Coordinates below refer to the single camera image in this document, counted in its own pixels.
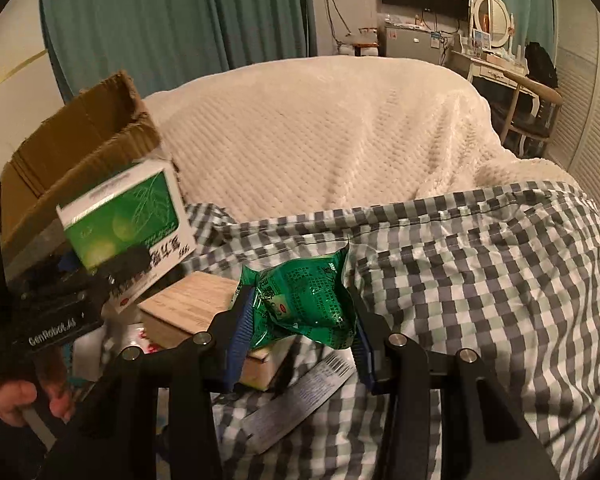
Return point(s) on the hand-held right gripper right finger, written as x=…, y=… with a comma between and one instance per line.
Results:
x=363, y=356

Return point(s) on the grey packet with barcode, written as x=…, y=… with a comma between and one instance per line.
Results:
x=300, y=401

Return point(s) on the grey checked cloth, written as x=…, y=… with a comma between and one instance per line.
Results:
x=480, y=280

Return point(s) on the green snack packet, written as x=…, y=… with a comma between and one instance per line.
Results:
x=305, y=296

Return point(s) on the grey mini fridge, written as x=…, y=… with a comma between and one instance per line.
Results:
x=415, y=42

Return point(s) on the green and white medicine box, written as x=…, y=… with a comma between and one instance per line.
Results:
x=130, y=210

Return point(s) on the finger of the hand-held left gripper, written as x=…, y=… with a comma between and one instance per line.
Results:
x=66, y=261
x=129, y=261

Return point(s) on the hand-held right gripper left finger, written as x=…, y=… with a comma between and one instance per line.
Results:
x=243, y=331

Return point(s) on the white oval mirror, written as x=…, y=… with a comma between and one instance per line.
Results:
x=491, y=17

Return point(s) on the light wooden box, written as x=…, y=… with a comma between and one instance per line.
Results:
x=190, y=301

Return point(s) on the white textured blanket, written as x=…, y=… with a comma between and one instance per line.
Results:
x=330, y=130

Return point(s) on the small brown stool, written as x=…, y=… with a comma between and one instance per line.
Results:
x=367, y=50

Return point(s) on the white dressing table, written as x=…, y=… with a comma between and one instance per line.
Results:
x=485, y=67

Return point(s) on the white louvered wardrobe door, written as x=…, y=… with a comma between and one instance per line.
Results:
x=590, y=100

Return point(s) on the black bag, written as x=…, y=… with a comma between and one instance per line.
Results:
x=541, y=64

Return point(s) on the wide teal curtain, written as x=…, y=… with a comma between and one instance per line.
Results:
x=170, y=15

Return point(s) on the brown cardboard box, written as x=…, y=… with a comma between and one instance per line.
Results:
x=80, y=125

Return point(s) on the red and white packet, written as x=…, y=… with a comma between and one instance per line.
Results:
x=132, y=336

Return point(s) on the person's left hand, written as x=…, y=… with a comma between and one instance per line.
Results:
x=15, y=395

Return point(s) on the wooden chair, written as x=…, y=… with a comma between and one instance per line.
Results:
x=530, y=110

